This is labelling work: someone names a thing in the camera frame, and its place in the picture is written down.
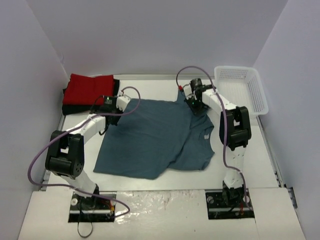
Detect blue t shirt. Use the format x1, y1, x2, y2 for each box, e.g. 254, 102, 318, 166
93, 94, 215, 180

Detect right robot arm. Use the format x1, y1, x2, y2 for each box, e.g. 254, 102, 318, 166
178, 78, 252, 207

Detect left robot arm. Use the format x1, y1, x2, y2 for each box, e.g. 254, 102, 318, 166
45, 96, 123, 209

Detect red folded t shirt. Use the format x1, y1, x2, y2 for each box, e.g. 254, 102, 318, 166
62, 73, 119, 106

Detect black folded t shirt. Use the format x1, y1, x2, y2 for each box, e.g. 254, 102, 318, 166
62, 79, 120, 116

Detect white plastic basket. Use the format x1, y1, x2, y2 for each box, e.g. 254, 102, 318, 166
214, 66, 269, 117

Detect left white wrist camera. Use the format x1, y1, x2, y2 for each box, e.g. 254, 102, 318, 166
116, 90, 131, 113

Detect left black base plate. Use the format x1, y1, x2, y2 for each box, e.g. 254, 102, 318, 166
68, 192, 116, 223

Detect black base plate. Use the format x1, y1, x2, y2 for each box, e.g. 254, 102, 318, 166
68, 192, 116, 223
205, 190, 255, 220

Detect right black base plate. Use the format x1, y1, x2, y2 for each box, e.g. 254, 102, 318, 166
205, 190, 255, 220

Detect thin black cable loop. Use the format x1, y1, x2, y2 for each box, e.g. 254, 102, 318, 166
76, 220, 95, 238

